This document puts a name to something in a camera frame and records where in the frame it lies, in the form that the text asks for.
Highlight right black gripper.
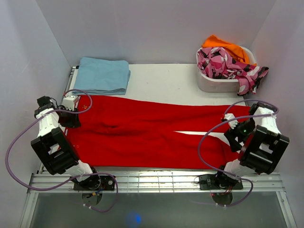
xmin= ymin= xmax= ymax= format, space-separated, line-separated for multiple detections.
xmin=223 ymin=117 xmax=256 ymax=153

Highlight red trousers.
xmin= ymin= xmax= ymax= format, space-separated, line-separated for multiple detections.
xmin=66 ymin=95 xmax=238 ymax=169

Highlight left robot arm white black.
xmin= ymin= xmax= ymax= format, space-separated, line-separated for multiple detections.
xmin=31 ymin=95 xmax=102 ymax=190

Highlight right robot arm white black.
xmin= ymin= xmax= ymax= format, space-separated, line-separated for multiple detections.
xmin=214 ymin=102 xmax=290 ymax=189

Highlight folded light blue trousers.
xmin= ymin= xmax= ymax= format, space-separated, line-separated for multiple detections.
xmin=72 ymin=57 xmax=131 ymax=95

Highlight pink camouflage trousers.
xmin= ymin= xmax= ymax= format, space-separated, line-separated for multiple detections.
xmin=196 ymin=46 xmax=269 ymax=96

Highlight white plastic basket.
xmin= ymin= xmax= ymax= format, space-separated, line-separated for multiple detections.
xmin=195 ymin=45 xmax=258 ymax=93

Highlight orange garment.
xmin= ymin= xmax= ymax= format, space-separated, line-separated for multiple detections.
xmin=201 ymin=35 xmax=257 ymax=66

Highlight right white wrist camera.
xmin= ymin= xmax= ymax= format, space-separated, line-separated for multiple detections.
xmin=221 ymin=113 xmax=241 ymax=130

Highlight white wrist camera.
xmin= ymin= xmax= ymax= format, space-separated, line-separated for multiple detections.
xmin=62 ymin=95 xmax=79 ymax=111
xmin=221 ymin=113 xmax=241 ymax=130

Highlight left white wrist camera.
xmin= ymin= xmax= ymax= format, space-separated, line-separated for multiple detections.
xmin=62 ymin=95 xmax=79 ymax=111

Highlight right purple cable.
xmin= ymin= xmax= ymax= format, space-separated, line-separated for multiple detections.
xmin=191 ymin=99 xmax=279 ymax=208

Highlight purple cable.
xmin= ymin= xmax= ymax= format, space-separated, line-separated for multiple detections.
xmin=4 ymin=89 xmax=119 ymax=213
xmin=191 ymin=99 xmax=279 ymax=208

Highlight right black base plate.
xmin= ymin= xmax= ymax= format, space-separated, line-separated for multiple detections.
xmin=194 ymin=174 xmax=243 ymax=190

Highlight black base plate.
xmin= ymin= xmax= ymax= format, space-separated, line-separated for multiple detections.
xmin=194 ymin=174 xmax=243 ymax=190
xmin=72 ymin=175 xmax=115 ymax=191

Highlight aluminium rail frame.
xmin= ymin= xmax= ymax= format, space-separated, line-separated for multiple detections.
xmin=19 ymin=66 xmax=297 ymax=228

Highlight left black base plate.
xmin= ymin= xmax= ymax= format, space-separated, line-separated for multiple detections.
xmin=72 ymin=175 xmax=115 ymax=191

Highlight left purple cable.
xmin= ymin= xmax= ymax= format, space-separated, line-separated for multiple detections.
xmin=4 ymin=89 xmax=119 ymax=213

